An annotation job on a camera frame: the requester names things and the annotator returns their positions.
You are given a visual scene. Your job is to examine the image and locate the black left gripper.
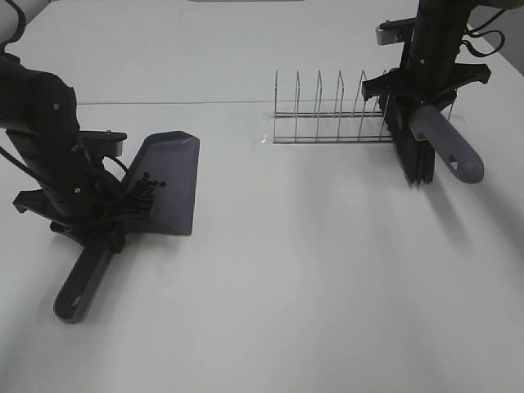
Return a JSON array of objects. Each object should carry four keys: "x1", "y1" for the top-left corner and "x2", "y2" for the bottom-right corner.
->
[{"x1": 11, "y1": 134, "x2": 159, "y2": 255}]

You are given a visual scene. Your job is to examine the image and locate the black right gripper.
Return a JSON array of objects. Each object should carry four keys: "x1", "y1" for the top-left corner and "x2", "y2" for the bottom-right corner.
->
[{"x1": 362, "y1": 11, "x2": 490, "y2": 101}]

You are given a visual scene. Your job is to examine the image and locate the pile of coffee beans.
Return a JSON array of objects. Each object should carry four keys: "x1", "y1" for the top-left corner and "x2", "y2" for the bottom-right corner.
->
[{"x1": 122, "y1": 171, "x2": 167, "y2": 215}]

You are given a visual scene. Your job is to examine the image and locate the purple hand brush black bristles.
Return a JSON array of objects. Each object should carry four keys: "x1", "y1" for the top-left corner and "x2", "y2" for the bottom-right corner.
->
[{"x1": 380, "y1": 69, "x2": 486, "y2": 188}]

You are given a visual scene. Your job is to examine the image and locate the purple dustpan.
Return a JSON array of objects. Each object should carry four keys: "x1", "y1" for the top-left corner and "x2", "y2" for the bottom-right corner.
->
[{"x1": 53, "y1": 131, "x2": 200, "y2": 324}]

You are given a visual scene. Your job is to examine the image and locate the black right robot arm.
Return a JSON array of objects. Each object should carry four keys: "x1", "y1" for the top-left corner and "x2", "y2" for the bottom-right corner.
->
[{"x1": 361, "y1": 1, "x2": 523, "y2": 106}]

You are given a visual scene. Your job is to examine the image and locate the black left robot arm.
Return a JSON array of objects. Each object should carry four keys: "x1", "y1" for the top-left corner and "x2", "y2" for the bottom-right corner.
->
[{"x1": 1, "y1": 55, "x2": 151, "y2": 253}]

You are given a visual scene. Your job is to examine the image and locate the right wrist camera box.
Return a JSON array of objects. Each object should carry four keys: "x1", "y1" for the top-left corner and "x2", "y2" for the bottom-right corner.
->
[{"x1": 376, "y1": 18, "x2": 415, "y2": 46}]

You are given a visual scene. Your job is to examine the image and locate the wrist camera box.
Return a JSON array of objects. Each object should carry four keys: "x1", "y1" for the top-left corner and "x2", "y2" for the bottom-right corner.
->
[
  {"x1": 376, "y1": 18, "x2": 415, "y2": 46},
  {"x1": 80, "y1": 130, "x2": 127, "y2": 158}
]

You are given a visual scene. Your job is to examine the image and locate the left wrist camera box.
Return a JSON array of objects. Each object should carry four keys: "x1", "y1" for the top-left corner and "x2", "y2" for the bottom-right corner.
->
[{"x1": 80, "y1": 130, "x2": 127, "y2": 158}]

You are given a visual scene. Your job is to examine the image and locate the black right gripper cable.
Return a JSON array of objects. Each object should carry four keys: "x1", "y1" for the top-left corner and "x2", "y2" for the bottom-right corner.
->
[{"x1": 458, "y1": 3, "x2": 508, "y2": 58}]

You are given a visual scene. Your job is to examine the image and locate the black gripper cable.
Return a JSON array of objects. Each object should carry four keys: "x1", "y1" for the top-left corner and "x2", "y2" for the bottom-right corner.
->
[
  {"x1": 458, "y1": 3, "x2": 508, "y2": 58},
  {"x1": 0, "y1": 0, "x2": 130, "y2": 185}
]

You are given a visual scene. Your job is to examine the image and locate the metal wire rack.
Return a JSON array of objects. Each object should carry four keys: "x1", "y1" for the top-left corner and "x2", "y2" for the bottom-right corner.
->
[{"x1": 268, "y1": 70, "x2": 403, "y2": 145}]

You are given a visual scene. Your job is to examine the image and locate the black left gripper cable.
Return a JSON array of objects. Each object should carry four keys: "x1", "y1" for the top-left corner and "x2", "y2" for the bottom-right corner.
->
[{"x1": 0, "y1": 0, "x2": 130, "y2": 185}]

